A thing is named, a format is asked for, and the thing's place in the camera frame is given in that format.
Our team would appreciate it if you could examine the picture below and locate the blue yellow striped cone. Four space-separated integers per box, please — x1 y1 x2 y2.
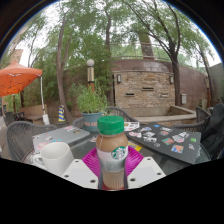
58 104 66 123

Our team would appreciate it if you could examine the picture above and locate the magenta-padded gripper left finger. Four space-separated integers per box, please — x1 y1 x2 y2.
61 148 101 190

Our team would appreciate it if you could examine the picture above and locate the yellow card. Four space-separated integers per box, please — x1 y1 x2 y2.
127 141 143 153

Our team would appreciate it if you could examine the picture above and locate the dark-trunked tree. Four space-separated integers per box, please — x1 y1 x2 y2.
123 0 214 107

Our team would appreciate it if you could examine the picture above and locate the grey laptop with stickers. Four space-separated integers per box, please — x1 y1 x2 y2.
32 124 91 154

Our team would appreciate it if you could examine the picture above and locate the potted green plant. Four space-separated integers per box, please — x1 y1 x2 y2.
75 84 109 133

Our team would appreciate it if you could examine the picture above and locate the green-capped coffee drink bottle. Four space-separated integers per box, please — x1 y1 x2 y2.
95 115 130 191

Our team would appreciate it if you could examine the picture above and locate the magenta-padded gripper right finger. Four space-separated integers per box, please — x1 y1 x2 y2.
125 146 167 190

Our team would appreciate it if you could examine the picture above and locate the white sticker sheet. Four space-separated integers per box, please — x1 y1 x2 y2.
123 121 140 132

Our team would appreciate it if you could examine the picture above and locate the black jacket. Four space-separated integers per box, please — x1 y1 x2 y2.
200 103 224 160

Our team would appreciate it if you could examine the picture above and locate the leaning grey-trunked tree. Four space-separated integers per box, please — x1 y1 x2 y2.
26 0 118 123

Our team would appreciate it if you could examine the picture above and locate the white ceramic mug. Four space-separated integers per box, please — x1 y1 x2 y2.
31 141 75 178

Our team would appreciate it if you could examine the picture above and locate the orange patio umbrella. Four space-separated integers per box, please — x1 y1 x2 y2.
0 59 50 126

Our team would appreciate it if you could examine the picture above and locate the black laptop with stickers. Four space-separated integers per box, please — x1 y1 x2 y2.
124 121 203 165

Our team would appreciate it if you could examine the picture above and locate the globe-topped lamp post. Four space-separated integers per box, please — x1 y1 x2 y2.
86 58 96 93

